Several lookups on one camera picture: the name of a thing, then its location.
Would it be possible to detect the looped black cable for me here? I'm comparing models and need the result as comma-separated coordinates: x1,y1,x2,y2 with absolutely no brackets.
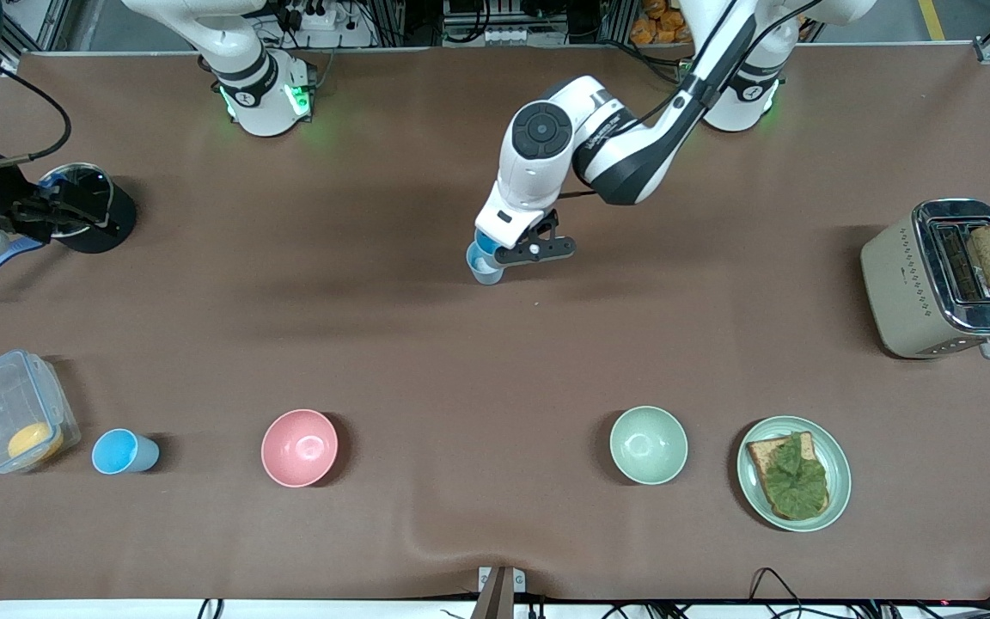
748,567,807,619

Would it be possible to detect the pink bowl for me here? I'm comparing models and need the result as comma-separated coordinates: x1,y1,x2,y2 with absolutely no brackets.
260,408,339,489

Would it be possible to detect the power strip with plugs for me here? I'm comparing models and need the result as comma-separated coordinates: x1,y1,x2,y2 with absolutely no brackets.
276,0,339,33

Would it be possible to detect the green lettuce leaf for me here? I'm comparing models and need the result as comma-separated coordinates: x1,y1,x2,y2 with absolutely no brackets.
763,432,830,520

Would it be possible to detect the pale green bowl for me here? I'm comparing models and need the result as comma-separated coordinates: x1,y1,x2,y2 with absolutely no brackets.
609,405,689,487

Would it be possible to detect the brown toast slice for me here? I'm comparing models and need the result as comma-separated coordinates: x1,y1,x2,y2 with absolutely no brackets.
746,432,831,522

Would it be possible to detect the metal table bracket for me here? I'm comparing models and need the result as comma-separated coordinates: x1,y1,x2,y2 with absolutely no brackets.
471,565,528,619

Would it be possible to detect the pale green plate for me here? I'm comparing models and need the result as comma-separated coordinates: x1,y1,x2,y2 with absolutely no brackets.
736,415,853,534

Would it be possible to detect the yellow round food piece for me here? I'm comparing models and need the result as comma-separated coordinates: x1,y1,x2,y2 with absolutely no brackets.
7,421,65,462

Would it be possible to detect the black saucepan with blue handle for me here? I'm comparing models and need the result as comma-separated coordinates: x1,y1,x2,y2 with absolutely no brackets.
0,162,138,297

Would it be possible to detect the bag of orange snacks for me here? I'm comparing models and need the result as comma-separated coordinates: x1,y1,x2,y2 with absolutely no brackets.
630,0,698,46

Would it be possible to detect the beige and chrome toaster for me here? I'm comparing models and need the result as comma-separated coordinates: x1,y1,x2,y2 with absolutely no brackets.
859,199,990,361

